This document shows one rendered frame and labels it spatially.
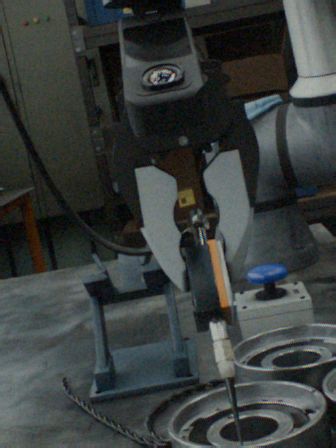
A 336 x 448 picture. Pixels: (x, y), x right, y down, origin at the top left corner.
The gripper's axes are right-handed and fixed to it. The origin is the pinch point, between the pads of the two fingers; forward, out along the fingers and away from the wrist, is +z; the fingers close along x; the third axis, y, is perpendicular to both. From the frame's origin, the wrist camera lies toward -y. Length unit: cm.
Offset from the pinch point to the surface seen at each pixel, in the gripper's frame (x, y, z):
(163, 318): 5.5, 38.7, 13.3
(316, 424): -4.8, -6.5, 9.3
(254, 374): -2.2, 4.7, 9.6
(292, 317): -7.5, 19.6, 10.2
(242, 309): -3.0, 20.1, 8.7
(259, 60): -51, 347, -25
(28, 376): 19.8, 25.9, 13.3
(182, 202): 0, 351, 39
